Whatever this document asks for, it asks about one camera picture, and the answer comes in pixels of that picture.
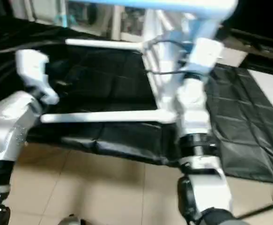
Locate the white plastic table top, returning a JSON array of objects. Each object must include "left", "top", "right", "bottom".
[{"left": 140, "top": 8, "right": 221, "bottom": 126}]

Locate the black plastic mat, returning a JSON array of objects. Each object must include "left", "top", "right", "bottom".
[{"left": 0, "top": 19, "right": 273, "bottom": 184}]

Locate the white glass door cabinet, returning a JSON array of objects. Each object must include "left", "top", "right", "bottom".
[{"left": 107, "top": 6, "right": 148, "bottom": 44}]

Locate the teal floor stand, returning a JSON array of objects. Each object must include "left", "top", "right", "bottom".
[{"left": 56, "top": 13, "right": 77, "bottom": 28}]

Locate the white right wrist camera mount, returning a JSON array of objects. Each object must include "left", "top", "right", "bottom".
[{"left": 188, "top": 37, "right": 224, "bottom": 76}]

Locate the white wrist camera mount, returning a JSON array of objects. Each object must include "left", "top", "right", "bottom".
[
  {"left": 15, "top": 49, "right": 60, "bottom": 105},
  {"left": 188, "top": 37, "right": 224, "bottom": 76}
]

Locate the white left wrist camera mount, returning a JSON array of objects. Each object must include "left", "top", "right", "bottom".
[{"left": 15, "top": 49, "right": 60, "bottom": 105}]

